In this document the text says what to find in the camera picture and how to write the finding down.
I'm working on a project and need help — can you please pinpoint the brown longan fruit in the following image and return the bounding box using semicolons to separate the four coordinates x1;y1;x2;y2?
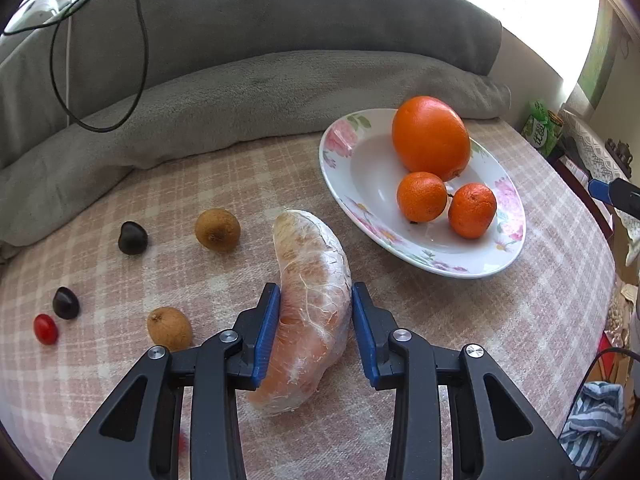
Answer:
146;307;193;352
194;208;241;252

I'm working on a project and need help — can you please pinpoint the peeled pomelo segment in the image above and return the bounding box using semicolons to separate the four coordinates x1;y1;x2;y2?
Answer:
248;210;352;415

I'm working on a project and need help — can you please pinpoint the mandarin orange with stem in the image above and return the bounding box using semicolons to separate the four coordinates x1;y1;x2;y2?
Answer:
448;183;497;240

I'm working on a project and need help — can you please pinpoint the small mandarin orange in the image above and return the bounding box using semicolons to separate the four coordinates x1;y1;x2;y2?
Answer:
396;171;448;223

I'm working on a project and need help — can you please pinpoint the large orange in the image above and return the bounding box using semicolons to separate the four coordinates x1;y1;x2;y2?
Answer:
392;96;471;182

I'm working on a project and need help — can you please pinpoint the green snack packet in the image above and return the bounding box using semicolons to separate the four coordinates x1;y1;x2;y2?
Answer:
521;101;564;157

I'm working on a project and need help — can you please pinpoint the pink plaid tablecloth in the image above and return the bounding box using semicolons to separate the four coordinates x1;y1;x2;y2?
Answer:
1;120;615;478

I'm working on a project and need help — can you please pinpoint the floral white plate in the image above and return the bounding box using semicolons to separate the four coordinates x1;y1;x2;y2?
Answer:
319;108;526;278

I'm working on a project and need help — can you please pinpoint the striped cloth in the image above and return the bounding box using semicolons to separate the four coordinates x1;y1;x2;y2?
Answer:
559;382;626;479

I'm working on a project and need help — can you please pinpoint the grey folded blanket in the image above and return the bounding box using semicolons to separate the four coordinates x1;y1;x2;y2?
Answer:
1;0;511;259

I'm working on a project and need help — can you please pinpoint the white power strip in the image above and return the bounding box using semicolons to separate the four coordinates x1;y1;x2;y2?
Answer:
4;0;60;32

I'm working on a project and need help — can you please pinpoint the black cable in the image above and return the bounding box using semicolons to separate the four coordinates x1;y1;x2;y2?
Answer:
0;0;151;135

